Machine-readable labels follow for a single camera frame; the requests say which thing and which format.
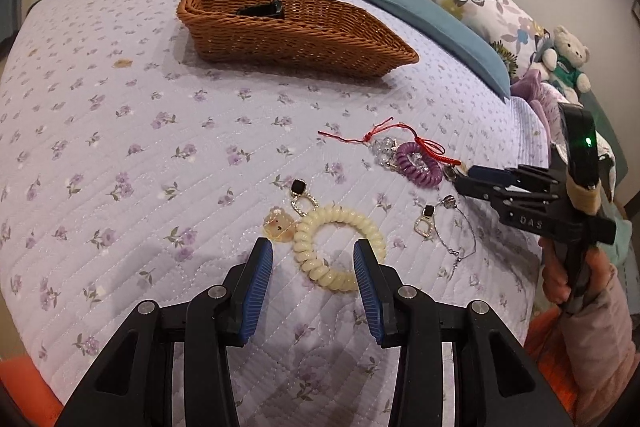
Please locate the person's right hand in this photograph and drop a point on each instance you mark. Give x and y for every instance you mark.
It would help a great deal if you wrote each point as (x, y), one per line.
(553, 279)

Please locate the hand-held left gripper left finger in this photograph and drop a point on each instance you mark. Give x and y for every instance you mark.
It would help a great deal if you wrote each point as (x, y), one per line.
(256, 292)

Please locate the purple floral quilt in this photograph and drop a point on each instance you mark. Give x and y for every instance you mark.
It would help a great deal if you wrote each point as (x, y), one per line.
(150, 157)

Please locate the black stone rhinestone earring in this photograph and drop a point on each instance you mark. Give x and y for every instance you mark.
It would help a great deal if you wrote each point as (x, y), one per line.
(300, 189)
(426, 219)

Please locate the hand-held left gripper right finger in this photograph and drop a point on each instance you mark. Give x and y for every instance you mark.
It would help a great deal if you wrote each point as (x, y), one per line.
(369, 294)

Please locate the purple plush cloth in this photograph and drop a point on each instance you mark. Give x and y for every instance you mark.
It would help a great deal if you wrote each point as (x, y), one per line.
(542, 99)

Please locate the black hair clip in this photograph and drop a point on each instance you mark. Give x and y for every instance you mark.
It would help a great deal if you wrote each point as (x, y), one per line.
(260, 9)

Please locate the blue pillow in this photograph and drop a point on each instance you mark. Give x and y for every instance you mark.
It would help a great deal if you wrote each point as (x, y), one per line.
(440, 32)

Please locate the white teddy bear green shirt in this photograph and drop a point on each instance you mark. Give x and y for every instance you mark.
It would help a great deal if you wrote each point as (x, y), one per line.
(567, 57)

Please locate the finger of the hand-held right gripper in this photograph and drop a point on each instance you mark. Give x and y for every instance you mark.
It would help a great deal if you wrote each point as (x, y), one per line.
(480, 191)
(492, 176)

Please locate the orange cloth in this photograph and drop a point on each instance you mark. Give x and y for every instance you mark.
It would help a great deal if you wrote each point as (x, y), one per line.
(547, 352)
(22, 394)

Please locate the brown wicker basket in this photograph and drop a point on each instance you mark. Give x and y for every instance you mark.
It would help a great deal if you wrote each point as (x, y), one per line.
(260, 39)

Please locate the person's right forearm pink sleeve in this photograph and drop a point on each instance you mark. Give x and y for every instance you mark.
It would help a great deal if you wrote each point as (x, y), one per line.
(600, 347)

